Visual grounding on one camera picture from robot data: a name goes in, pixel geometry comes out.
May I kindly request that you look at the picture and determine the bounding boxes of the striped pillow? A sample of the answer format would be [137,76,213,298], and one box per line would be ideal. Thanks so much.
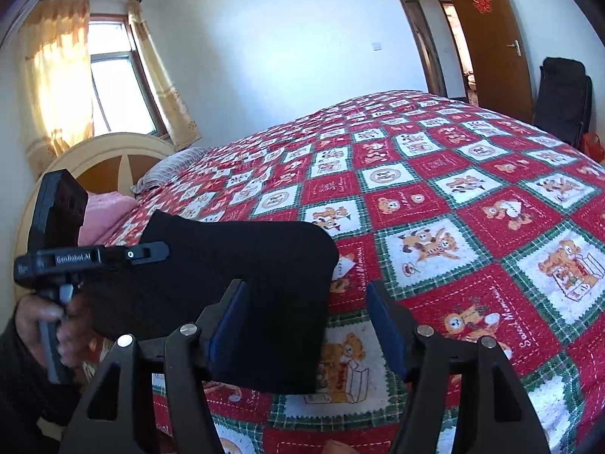
[132,146,209,194]

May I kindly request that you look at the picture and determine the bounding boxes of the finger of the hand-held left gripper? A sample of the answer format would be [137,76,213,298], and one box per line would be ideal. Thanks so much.
[104,241,171,266]

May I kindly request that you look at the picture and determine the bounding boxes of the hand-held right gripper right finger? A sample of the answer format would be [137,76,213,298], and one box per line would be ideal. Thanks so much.
[366,280,551,454]

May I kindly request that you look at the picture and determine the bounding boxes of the person's left forearm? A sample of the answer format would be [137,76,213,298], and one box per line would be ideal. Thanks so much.
[0,314,83,454]

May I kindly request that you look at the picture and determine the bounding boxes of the red bag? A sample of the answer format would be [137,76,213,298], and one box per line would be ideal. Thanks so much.
[581,132,605,162]

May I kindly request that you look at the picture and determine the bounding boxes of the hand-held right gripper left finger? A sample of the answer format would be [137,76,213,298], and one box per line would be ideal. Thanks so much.
[59,279,251,454]

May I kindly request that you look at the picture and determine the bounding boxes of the black pants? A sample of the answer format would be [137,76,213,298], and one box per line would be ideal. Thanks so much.
[82,210,340,395]

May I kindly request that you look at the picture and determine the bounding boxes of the wide yellow curtain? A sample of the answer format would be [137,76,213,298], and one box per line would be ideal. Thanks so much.
[18,0,95,177]

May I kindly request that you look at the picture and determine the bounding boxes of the black folding chair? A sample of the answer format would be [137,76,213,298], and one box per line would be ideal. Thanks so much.
[532,57,594,148]

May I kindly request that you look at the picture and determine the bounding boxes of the brown door frame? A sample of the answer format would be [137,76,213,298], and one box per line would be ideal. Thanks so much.
[382,0,479,106]

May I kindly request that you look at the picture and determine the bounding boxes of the cream wooden headboard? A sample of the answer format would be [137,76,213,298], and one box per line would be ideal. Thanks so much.
[19,132,178,256]

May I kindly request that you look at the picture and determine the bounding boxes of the wooden framed window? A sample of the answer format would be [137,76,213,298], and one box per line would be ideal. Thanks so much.
[87,19,169,139]

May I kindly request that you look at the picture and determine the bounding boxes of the pink folded blanket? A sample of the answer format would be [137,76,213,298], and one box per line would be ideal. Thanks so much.
[78,191,139,247]

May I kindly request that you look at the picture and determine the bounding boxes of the person's left hand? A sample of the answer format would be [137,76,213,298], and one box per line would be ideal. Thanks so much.
[16,288,98,370]

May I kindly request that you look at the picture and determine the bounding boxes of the brown wooden door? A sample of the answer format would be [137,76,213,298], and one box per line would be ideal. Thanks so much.
[442,0,535,124]

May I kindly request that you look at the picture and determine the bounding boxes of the narrow yellow curtain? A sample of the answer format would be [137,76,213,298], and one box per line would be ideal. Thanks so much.
[125,0,203,149]

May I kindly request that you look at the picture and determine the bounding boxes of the red printed bedspread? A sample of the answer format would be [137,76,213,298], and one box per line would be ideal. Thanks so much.
[95,89,605,454]

